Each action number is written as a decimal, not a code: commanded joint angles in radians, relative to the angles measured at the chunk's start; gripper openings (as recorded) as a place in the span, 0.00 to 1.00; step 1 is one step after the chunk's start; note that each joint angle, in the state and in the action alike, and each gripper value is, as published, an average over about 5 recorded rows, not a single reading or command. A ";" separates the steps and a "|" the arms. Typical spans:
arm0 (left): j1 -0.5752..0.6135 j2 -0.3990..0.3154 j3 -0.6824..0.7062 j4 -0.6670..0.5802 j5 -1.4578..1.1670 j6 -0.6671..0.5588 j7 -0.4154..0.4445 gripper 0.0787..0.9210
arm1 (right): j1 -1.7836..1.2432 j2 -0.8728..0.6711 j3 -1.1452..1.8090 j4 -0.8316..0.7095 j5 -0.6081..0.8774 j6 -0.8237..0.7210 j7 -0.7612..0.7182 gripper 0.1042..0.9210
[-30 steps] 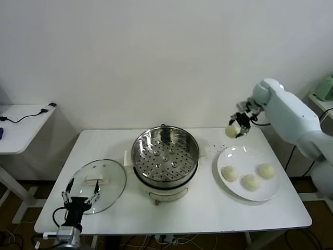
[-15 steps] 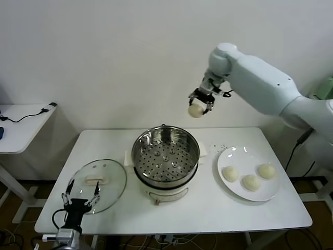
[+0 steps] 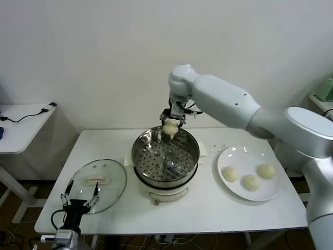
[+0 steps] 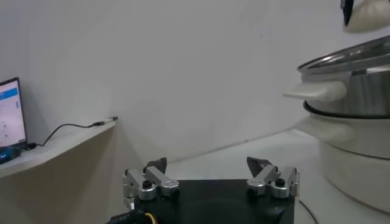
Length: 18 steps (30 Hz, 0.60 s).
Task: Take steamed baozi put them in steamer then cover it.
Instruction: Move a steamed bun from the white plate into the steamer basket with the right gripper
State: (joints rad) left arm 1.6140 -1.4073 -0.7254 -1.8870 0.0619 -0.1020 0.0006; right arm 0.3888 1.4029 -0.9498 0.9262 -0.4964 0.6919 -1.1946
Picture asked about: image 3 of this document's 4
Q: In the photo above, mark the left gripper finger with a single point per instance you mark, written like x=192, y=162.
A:
x=67, y=192
x=95, y=194

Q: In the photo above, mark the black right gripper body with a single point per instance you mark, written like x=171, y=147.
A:
x=166, y=113

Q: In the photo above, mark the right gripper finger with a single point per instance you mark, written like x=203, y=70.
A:
x=163, y=122
x=184, y=123

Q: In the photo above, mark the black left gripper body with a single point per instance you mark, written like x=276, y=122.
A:
x=75, y=211

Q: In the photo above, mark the white steamed baozi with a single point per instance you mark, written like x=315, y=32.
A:
x=251, y=182
x=170, y=127
x=266, y=171
x=231, y=173

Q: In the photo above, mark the round glass pot lid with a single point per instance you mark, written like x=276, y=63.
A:
x=109, y=177

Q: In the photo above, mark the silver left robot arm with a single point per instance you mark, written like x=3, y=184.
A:
x=70, y=239

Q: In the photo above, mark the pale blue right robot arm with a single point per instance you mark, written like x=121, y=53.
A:
x=221, y=91

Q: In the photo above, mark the stainless steel steamer basket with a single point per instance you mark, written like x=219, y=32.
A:
x=156, y=161

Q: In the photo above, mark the white table leg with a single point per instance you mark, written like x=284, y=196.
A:
x=95, y=243
x=249, y=238

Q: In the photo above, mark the scattered dark crumbs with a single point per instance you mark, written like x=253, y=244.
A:
x=216, y=147

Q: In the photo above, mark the large white round plate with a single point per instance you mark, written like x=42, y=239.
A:
x=242, y=159

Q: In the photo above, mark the cream electric cooking pot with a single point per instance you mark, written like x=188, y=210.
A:
x=166, y=194

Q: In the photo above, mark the white side table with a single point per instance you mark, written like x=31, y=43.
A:
x=26, y=130

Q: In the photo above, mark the white power strip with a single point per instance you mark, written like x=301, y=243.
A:
x=166, y=238

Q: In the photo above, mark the small blue object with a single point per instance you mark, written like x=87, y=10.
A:
x=1, y=133

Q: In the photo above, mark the mint green appliance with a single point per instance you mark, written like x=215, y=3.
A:
x=326, y=89

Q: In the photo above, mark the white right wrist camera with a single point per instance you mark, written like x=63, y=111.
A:
x=178, y=110

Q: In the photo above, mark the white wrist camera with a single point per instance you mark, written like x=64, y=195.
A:
x=178, y=110
x=48, y=238

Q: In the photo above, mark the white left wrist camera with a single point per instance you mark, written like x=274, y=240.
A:
x=48, y=238

